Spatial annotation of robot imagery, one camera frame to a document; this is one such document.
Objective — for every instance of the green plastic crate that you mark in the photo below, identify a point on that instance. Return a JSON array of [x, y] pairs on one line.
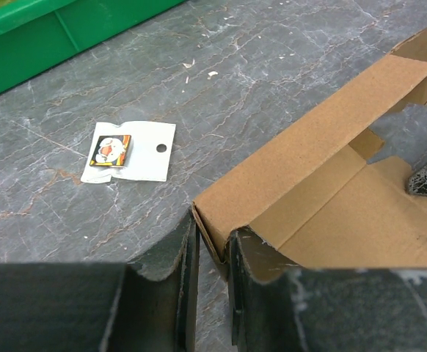
[[37, 35]]

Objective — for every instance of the small white sticker packet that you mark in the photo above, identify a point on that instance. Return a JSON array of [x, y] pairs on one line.
[[134, 150]]

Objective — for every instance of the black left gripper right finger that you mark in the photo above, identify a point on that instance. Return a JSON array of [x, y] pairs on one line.
[[261, 311]]

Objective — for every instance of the brown cardboard box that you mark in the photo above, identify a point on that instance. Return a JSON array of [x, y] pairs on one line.
[[312, 192]]

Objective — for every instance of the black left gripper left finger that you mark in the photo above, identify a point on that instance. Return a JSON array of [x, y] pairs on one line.
[[162, 288]]

